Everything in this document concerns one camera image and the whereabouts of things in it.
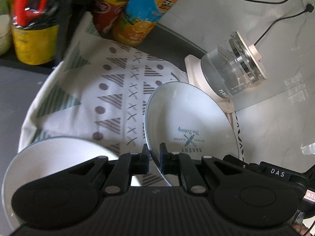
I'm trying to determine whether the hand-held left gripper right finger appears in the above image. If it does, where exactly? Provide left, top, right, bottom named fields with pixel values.
left=159, top=143, right=246, bottom=194

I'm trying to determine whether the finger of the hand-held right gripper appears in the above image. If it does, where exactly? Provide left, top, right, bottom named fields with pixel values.
left=223, top=154, right=262, bottom=173

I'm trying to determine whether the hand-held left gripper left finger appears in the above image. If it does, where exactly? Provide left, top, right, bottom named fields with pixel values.
left=66, top=144, right=150, bottom=196

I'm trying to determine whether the white plate crossed-pins print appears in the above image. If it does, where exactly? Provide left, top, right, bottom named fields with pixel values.
left=144, top=82, right=240, bottom=188

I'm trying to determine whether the white plate blue script print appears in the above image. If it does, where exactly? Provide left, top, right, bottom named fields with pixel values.
left=1, top=136, right=121, bottom=230

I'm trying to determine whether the patterned fringed tablecloth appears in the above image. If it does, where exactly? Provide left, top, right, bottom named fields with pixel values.
left=18, top=12, right=246, bottom=188

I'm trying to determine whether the cream kettle base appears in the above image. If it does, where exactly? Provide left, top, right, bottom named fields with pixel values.
left=184, top=54, right=235, bottom=115

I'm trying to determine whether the glass electric kettle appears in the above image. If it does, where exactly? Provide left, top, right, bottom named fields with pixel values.
left=200, top=31, right=268, bottom=99

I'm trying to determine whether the orange juice bottle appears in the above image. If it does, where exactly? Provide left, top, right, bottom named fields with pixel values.
left=113, top=0, right=198, bottom=48

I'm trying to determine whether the black metal shelf rack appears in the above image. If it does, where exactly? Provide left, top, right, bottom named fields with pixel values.
left=55, top=0, right=84, bottom=68

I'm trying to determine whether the red drink can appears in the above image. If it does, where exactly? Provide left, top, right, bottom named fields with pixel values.
left=92, top=0, right=146, bottom=35

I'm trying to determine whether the yellow tin with red utensils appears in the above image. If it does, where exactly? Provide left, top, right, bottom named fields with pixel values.
left=9, top=0, right=61, bottom=66

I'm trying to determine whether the white labelled jar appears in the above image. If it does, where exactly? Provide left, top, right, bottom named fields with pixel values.
left=0, top=0, right=13, bottom=56

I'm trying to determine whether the black kettle power cable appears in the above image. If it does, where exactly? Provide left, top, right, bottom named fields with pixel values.
left=254, top=4, right=314, bottom=47

